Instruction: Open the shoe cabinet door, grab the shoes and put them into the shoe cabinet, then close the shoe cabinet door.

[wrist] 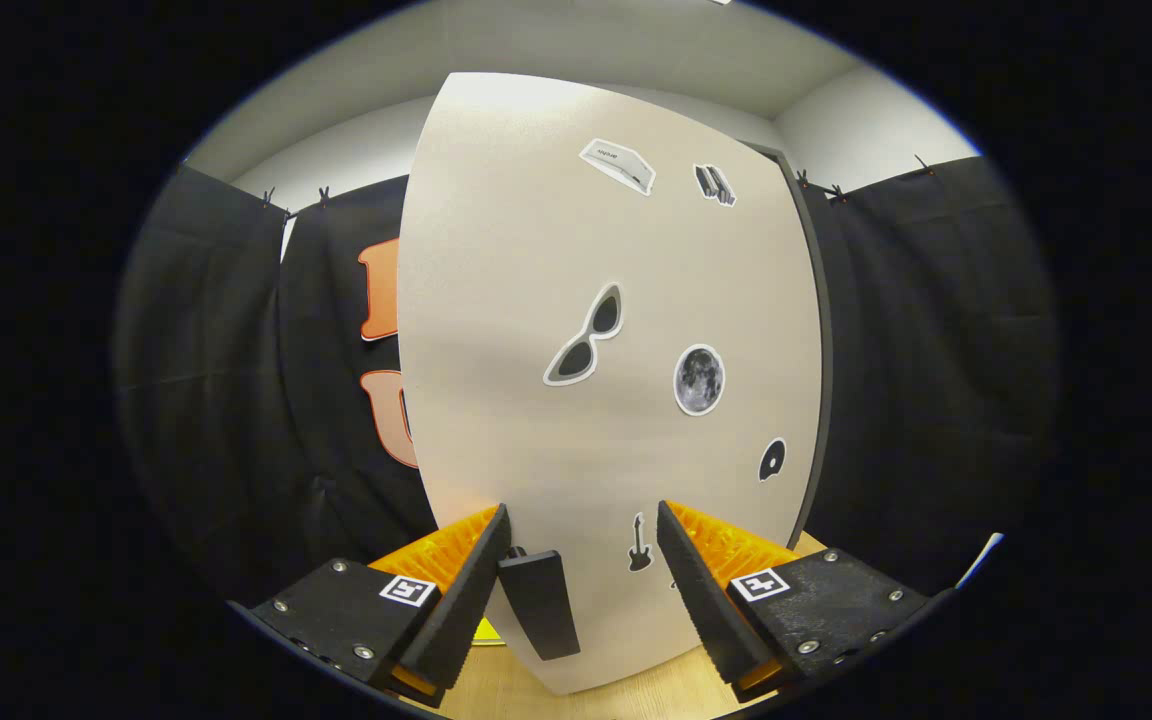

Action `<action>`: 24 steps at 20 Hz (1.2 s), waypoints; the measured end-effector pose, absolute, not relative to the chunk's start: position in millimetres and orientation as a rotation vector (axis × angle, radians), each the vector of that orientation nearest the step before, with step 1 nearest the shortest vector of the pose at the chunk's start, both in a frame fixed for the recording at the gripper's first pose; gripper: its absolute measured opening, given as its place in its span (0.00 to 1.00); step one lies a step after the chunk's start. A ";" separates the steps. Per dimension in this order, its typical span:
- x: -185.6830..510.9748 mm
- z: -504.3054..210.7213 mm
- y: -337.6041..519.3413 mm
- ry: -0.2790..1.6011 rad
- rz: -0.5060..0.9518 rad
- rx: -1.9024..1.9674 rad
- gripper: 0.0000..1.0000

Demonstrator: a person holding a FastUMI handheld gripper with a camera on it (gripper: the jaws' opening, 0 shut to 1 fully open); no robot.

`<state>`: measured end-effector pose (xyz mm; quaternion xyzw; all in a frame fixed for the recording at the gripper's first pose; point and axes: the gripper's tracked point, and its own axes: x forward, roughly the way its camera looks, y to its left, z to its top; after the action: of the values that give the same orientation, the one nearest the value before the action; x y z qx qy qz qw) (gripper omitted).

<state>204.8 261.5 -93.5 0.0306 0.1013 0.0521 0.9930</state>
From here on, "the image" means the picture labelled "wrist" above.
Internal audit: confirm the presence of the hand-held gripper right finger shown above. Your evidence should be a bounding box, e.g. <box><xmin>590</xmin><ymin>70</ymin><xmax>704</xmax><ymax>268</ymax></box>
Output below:
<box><xmin>656</xmin><ymin>500</ymin><xmax>937</xmax><ymax>704</ymax></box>

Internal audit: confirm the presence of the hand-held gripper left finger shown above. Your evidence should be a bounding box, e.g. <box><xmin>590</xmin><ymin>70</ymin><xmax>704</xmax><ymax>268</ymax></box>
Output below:
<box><xmin>226</xmin><ymin>503</ymin><xmax>514</xmax><ymax>707</ymax></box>

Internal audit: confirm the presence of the black door handle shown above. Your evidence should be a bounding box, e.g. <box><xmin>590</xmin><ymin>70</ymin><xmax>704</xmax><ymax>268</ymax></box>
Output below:
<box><xmin>496</xmin><ymin>545</ymin><xmax>582</xmax><ymax>661</ymax></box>

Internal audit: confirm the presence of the beige shoe cabinet door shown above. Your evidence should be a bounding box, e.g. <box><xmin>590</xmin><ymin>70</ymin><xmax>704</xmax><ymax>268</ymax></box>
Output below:
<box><xmin>396</xmin><ymin>72</ymin><xmax>827</xmax><ymax>696</ymax></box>

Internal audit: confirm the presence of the black backdrop cloth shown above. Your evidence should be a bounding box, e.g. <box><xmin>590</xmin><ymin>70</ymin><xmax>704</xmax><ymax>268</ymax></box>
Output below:
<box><xmin>114</xmin><ymin>155</ymin><xmax>1062</xmax><ymax>611</ymax></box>

